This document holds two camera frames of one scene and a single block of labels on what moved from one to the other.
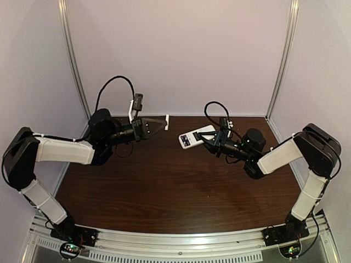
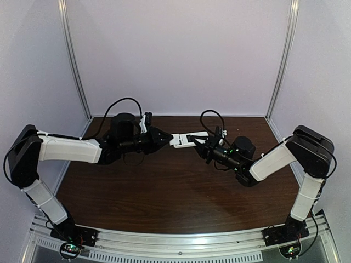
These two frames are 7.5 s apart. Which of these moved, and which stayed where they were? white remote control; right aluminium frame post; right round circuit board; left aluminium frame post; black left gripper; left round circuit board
Moved: black left gripper; white remote control
Stayed: right round circuit board; left aluminium frame post; left round circuit board; right aluminium frame post
